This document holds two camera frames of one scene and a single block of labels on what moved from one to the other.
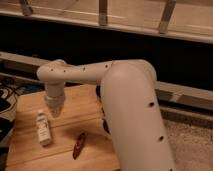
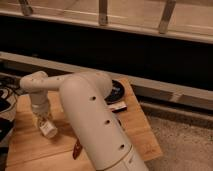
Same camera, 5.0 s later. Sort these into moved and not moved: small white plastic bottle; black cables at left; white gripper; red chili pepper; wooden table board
Moved: small white plastic bottle; white gripper
Not moved: black cables at left; wooden table board; red chili pepper
